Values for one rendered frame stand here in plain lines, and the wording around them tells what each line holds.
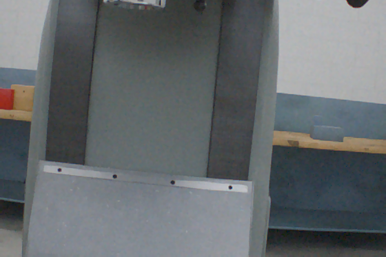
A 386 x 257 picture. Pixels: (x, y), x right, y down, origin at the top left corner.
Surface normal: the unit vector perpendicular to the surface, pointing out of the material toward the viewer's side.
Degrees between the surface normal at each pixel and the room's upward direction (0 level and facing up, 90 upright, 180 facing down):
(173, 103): 90
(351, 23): 90
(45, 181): 63
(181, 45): 90
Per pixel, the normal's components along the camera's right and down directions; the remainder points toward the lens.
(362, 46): 0.02, 0.05
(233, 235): 0.04, -0.40
